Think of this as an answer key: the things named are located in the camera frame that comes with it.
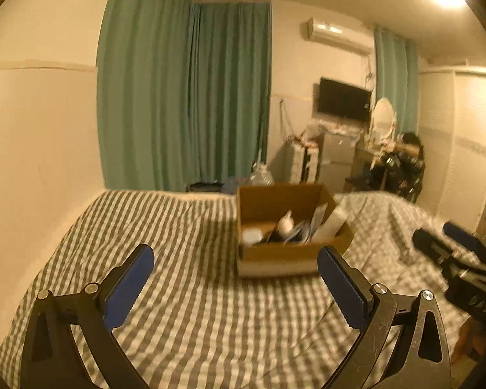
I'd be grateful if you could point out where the white box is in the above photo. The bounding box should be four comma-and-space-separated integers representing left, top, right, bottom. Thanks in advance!
316, 205, 349, 241

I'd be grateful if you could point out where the white air conditioner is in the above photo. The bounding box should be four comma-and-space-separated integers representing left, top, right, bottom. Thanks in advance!
307, 17, 374, 54

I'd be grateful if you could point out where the black plastic bag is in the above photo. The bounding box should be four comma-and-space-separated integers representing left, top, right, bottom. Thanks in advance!
385, 132, 426, 201

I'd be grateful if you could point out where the wide green curtain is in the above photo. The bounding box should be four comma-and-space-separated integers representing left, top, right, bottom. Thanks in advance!
97, 0, 273, 193

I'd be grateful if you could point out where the white louvered wardrobe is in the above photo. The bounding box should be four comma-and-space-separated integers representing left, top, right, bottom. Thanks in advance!
417, 67, 486, 231

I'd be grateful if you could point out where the grey mini fridge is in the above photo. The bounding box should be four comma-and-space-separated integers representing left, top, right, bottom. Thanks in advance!
320, 132, 359, 187

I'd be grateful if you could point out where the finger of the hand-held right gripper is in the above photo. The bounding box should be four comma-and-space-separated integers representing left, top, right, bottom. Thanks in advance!
413, 229, 456, 266
442, 221, 486, 265

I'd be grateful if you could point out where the white dressing table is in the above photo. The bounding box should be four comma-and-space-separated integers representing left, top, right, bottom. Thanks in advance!
350, 146, 389, 191

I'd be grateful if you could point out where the green checked bed sheet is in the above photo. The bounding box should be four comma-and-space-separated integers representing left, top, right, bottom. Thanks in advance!
0, 190, 482, 389

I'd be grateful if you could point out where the white suitcase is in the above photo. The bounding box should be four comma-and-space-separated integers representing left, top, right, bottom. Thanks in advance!
289, 142, 320, 185

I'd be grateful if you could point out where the dark floor item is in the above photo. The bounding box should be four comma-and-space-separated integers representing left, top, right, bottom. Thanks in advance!
186, 180, 236, 194

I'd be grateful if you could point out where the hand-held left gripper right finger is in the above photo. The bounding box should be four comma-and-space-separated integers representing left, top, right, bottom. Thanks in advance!
317, 245, 452, 389

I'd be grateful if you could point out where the clear water jug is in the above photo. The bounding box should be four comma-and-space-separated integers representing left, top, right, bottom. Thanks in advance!
249, 161, 275, 187

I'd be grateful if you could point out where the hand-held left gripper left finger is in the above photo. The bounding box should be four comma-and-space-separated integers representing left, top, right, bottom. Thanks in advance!
20, 244, 155, 389

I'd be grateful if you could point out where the narrow green curtain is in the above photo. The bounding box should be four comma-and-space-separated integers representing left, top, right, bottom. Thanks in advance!
373, 28, 420, 138

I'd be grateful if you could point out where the oval white vanity mirror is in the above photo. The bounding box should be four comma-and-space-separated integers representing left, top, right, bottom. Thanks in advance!
369, 97, 397, 140

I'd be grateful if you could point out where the cardboard box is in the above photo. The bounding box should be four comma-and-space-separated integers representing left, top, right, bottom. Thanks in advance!
236, 183, 355, 278

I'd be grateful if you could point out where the white plastic bottle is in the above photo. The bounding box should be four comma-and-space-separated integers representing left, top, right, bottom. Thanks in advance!
277, 210, 296, 244

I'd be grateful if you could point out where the black wall television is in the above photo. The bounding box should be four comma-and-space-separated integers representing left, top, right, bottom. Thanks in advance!
317, 76, 372, 123

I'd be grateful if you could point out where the hanging wall cable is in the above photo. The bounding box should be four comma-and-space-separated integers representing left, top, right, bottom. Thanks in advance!
279, 99, 292, 142

